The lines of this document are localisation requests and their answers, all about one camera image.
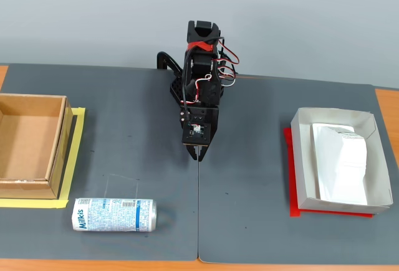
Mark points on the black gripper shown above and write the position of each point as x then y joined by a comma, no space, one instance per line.
214,131

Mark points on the white sandwich pack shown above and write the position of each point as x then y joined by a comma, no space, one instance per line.
339,165

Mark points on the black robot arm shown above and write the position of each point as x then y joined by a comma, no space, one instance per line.
202,65

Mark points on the gray paper box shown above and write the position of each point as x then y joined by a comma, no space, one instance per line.
304,159

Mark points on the brown cardboard box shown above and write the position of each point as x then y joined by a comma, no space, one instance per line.
28,146

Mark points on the dark gray table mat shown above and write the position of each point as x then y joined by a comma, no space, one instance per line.
131,146
255,174

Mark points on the black table clamp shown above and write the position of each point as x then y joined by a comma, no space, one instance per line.
166,59

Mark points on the white blue Milkis can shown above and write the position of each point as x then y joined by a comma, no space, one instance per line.
115,215

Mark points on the red paper sheet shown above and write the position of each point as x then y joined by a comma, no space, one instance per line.
294,202

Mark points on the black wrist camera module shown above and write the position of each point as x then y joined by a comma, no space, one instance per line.
197,134

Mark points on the yellow tape frame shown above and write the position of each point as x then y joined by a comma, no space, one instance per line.
73,159

